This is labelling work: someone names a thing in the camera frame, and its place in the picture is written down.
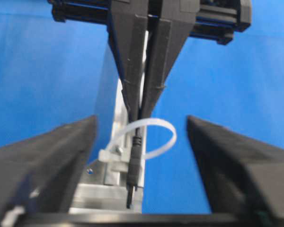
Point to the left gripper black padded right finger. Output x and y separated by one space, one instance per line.
241 175

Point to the black taped gripper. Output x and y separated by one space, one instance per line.
127 22

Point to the left gripper black triangular left finger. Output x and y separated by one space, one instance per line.
41 173

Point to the white zip tie loop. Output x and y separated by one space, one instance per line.
163 136

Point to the aluminium extrusion frame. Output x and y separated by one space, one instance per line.
102 187

